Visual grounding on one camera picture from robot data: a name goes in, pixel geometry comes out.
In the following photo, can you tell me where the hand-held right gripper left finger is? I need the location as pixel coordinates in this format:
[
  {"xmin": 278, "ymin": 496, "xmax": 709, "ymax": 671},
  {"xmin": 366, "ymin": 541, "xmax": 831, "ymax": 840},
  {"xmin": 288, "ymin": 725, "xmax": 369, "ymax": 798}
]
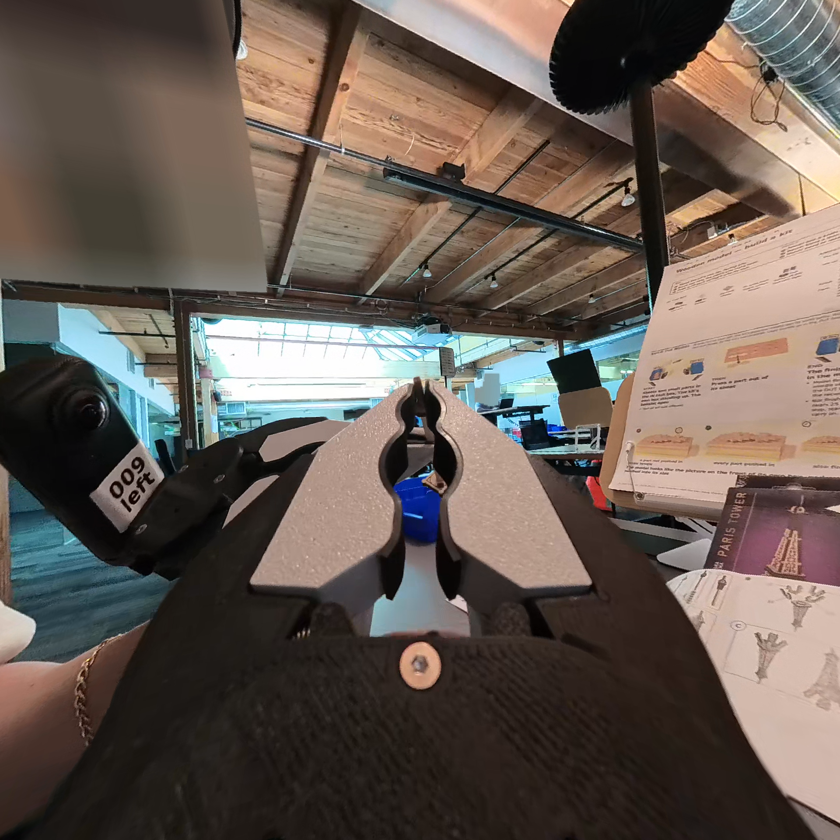
[{"xmin": 251, "ymin": 379, "xmax": 424, "ymax": 636}]

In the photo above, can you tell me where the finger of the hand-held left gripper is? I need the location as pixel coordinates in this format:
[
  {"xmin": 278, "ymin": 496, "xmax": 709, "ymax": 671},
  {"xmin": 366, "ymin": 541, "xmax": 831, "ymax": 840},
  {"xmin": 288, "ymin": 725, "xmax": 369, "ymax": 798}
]
[
  {"xmin": 259, "ymin": 420, "xmax": 353, "ymax": 465},
  {"xmin": 223, "ymin": 454, "xmax": 312, "ymax": 527}
]

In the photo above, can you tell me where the blue plastic bin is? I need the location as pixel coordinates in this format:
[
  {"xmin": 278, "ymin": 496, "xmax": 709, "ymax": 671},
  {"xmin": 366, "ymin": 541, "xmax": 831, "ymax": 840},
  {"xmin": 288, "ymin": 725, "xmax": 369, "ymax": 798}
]
[{"xmin": 394, "ymin": 477, "xmax": 442, "ymax": 544}]

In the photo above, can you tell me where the row of office desks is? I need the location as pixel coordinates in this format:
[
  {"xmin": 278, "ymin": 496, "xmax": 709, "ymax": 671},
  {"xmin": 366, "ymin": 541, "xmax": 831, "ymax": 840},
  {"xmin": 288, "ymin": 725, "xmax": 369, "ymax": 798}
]
[{"xmin": 459, "ymin": 387, "xmax": 608, "ymax": 460}]

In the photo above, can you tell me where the folded assembly instruction sheet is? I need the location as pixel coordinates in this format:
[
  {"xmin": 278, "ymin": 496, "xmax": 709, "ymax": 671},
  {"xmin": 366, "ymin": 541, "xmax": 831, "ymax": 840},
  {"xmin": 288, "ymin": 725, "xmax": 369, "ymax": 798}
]
[{"xmin": 666, "ymin": 567, "xmax": 840, "ymax": 824}]

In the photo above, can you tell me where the grey desk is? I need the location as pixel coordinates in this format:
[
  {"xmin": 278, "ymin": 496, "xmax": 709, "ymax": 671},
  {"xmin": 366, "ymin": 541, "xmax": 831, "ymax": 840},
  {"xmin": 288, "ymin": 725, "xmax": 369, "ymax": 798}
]
[{"xmin": 371, "ymin": 525, "xmax": 840, "ymax": 840}]

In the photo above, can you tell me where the black monitor screen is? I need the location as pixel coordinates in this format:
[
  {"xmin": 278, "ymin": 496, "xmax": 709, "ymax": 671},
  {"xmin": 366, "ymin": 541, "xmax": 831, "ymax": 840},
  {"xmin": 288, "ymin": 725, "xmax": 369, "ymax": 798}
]
[{"xmin": 546, "ymin": 349, "xmax": 595, "ymax": 396}]

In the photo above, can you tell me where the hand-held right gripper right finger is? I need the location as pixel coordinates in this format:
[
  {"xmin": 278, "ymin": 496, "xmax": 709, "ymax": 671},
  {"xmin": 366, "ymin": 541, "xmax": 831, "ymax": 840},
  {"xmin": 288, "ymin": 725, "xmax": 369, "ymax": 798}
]
[{"xmin": 423, "ymin": 379, "xmax": 595, "ymax": 636}]

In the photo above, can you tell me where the black pleated disc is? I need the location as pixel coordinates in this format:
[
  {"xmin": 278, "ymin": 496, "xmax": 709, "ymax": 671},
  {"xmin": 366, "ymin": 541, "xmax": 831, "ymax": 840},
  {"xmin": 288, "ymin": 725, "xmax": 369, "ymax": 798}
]
[{"xmin": 548, "ymin": 0, "xmax": 736, "ymax": 117}]

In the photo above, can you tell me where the purple model kit card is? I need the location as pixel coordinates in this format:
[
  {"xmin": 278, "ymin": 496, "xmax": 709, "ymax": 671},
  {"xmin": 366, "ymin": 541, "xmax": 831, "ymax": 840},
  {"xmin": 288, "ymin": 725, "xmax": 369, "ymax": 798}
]
[{"xmin": 703, "ymin": 474, "xmax": 840, "ymax": 580}]

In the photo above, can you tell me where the silver air duct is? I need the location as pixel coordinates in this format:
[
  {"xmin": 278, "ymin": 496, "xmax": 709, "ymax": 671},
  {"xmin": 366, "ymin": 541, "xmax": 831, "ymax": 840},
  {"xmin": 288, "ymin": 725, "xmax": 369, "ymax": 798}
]
[{"xmin": 724, "ymin": 0, "xmax": 840, "ymax": 130}]

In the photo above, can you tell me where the rounded plywood board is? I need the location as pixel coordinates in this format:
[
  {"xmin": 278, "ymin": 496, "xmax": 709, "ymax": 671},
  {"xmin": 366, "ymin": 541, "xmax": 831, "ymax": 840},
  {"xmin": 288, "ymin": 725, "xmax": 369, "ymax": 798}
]
[{"xmin": 558, "ymin": 386, "xmax": 616, "ymax": 432}]

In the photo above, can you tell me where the black pole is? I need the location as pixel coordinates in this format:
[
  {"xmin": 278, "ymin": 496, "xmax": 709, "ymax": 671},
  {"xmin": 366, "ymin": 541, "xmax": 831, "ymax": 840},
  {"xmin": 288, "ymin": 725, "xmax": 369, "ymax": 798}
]
[{"xmin": 629, "ymin": 82, "xmax": 672, "ymax": 309}]

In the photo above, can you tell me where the gold chain bracelet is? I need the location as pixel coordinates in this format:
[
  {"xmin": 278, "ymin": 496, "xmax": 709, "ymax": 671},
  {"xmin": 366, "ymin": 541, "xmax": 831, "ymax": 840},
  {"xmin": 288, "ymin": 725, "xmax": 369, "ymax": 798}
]
[{"xmin": 72, "ymin": 633, "xmax": 127, "ymax": 747}]

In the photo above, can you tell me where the metal ceiling pipe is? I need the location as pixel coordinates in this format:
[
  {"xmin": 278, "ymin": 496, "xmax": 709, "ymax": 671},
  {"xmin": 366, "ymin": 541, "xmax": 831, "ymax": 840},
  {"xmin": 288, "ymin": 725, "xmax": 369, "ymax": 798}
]
[{"xmin": 245, "ymin": 117, "xmax": 395, "ymax": 166}]

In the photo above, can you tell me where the black track light rail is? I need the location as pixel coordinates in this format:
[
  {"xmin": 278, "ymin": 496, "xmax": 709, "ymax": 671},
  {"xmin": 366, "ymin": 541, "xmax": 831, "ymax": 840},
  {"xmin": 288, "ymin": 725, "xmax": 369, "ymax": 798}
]
[{"xmin": 382, "ymin": 164, "xmax": 645, "ymax": 255}]

